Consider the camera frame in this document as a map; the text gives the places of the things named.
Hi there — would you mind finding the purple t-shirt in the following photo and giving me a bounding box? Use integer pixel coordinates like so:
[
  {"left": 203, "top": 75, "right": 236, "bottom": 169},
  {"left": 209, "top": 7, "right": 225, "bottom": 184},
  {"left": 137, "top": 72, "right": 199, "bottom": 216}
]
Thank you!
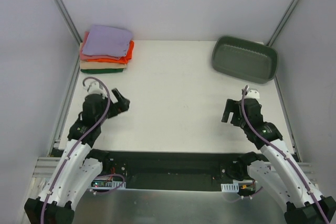
[{"left": 82, "top": 25, "right": 133, "bottom": 57}]

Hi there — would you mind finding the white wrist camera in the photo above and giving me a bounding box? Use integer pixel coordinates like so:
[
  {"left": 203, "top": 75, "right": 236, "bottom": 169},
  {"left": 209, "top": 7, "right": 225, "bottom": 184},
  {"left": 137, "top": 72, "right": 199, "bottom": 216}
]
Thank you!
[
  {"left": 83, "top": 80, "right": 106, "bottom": 96},
  {"left": 245, "top": 88, "right": 260, "bottom": 100}
]

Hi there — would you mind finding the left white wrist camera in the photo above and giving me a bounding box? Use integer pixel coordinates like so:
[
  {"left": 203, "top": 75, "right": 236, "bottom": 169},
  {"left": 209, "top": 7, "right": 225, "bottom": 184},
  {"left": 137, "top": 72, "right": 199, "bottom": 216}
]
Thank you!
[{"left": 83, "top": 80, "right": 106, "bottom": 96}]

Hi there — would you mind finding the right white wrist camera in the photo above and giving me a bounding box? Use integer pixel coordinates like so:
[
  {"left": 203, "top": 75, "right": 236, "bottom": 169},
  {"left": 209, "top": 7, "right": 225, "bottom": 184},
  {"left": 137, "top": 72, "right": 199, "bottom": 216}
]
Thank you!
[{"left": 245, "top": 88, "right": 260, "bottom": 100}]

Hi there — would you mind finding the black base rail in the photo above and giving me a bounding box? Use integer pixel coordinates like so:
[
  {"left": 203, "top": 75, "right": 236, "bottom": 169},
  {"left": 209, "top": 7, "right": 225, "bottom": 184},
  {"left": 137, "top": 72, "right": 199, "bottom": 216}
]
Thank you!
[{"left": 47, "top": 148, "right": 301, "bottom": 192}]

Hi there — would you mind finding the grey plastic bin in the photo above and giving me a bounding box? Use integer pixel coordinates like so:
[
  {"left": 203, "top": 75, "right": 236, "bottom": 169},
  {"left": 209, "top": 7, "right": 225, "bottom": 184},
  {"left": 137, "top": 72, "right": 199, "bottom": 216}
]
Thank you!
[{"left": 211, "top": 36, "right": 279, "bottom": 84}]

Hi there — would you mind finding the right white cable duct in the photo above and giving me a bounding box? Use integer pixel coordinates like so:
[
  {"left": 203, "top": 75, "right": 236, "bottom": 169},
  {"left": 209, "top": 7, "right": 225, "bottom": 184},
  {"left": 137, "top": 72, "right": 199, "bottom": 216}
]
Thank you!
[{"left": 220, "top": 183, "right": 239, "bottom": 193}]

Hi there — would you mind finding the right aluminium frame post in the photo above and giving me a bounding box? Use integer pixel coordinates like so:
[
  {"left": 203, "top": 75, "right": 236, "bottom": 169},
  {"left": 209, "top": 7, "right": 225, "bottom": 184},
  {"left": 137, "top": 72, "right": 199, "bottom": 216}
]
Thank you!
[{"left": 266, "top": 0, "right": 301, "bottom": 47}]

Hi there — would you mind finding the aluminium frame post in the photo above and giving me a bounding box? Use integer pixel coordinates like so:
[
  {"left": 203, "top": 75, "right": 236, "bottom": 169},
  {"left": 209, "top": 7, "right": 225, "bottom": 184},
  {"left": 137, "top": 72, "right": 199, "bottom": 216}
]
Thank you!
[
  {"left": 266, "top": 0, "right": 301, "bottom": 47},
  {"left": 39, "top": 0, "right": 82, "bottom": 44}
]

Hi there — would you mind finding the beige folded t-shirt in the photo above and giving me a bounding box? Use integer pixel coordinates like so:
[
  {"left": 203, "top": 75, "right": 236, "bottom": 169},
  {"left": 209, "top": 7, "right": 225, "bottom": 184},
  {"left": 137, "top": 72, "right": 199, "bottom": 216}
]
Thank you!
[{"left": 79, "top": 60, "right": 127, "bottom": 70}]

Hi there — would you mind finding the left aluminium frame post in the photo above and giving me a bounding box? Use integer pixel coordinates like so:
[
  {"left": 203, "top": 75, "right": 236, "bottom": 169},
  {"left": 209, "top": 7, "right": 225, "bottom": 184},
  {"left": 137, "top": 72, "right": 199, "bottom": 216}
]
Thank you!
[{"left": 39, "top": 0, "right": 82, "bottom": 44}]

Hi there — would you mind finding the pink folded t-shirt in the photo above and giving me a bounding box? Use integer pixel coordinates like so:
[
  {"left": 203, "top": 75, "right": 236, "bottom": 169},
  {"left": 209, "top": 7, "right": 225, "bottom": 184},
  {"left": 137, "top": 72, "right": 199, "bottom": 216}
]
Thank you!
[{"left": 79, "top": 31, "right": 123, "bottom": 61}]

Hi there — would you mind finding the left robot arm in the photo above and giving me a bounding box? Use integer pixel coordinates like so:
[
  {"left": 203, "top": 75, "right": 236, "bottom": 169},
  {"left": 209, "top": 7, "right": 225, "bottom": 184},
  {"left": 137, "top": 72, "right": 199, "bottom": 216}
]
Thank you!
[{"left": 24, "top": 89, "right": 130, "bottom": 223}]

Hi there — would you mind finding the green folded t-shirt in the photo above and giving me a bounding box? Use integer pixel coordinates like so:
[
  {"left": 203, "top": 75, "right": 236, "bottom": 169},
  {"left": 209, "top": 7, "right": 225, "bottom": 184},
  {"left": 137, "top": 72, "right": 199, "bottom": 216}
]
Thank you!
[{"left": 80, "top": 69, "right": 124, "bottom": 74}]

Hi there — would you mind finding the orange folded t-shirt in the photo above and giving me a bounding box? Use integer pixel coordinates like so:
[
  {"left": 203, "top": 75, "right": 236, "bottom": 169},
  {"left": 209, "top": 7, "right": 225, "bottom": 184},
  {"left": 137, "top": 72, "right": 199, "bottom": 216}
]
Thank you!
[{"left": 88, "top": 40, "right": 134, "bottom": 64}]

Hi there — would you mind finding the white cable duct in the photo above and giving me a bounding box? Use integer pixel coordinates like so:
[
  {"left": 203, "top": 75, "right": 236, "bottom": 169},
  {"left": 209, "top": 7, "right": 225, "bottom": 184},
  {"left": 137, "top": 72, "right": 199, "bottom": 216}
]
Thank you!
[
  {"left": 91, "top": 180, "right": 126, "bottom": 190},
  {"left": 220, "top": 183, "right": 239, "bottom": 193}
]

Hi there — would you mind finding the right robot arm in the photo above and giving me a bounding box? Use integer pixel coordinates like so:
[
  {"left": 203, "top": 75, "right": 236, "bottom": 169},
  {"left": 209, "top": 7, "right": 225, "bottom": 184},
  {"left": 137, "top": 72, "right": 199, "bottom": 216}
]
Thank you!
[{"left": 222, "top": 98, "right": 335, "bottom": 223}]

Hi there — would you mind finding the left white cable duct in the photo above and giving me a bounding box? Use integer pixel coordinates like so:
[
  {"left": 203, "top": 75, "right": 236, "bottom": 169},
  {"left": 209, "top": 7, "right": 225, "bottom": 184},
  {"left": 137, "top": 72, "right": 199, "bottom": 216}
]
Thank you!
[{"left": 91, "top": 180, "right": 126, "bottom": 190}]

